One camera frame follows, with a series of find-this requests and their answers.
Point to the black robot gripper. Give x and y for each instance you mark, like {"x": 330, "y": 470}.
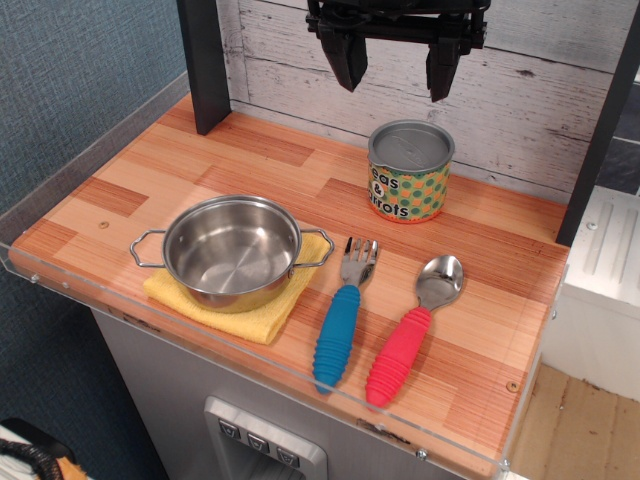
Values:
{"x": 447, "y": 26}

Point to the blue handled metal fork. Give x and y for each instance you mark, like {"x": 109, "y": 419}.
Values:
{"x": 334, "y": 344}

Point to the silver metal pan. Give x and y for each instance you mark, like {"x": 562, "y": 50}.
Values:
{"x": 230, "y": 254}

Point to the peas and carrots can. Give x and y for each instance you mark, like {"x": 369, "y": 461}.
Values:
{"x": 409, "y": 169}

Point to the yellow folded cloth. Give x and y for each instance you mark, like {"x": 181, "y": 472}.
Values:
{"x": 259, "y": 326}

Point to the silver dispenser button panel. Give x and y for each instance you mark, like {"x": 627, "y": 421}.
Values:
{"x": 248, "y": 447}

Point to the dark left shelf post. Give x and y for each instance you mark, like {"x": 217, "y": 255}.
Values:
{"x": 205, "y": 61}

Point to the dark shelf post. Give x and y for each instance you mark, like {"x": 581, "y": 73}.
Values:
{"x": 603, "y": 133}
{"x": 205, "y": 61}

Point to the dark right shelf post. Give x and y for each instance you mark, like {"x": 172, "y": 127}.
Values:
{"x": 603, "y": 133}

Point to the red handled metal spoon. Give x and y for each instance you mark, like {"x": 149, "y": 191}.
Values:
{"x": 439, "y": 283}

